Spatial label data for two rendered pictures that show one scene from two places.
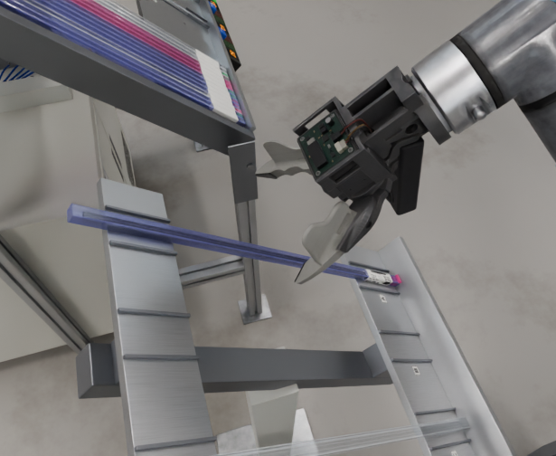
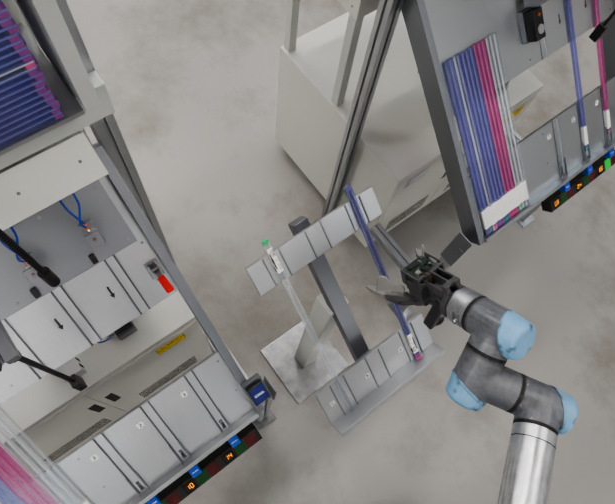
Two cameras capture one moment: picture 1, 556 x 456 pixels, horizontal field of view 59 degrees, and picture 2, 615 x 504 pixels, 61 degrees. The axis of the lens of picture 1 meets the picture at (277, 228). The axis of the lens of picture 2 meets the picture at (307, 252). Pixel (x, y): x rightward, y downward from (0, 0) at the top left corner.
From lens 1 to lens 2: 0.70 m
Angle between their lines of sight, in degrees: 28
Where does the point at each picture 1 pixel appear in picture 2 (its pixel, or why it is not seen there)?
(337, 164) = (410, 274)
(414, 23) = not seen: outside the picture
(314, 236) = (382, 281)
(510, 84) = (467, 326)
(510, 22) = (488, 312)
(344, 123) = (431, 270)
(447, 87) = (456, 301)
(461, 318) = (463, 466)
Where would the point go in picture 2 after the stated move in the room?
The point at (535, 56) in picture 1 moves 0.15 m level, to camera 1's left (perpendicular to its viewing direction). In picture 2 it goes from (478, 328) to (442, 254)
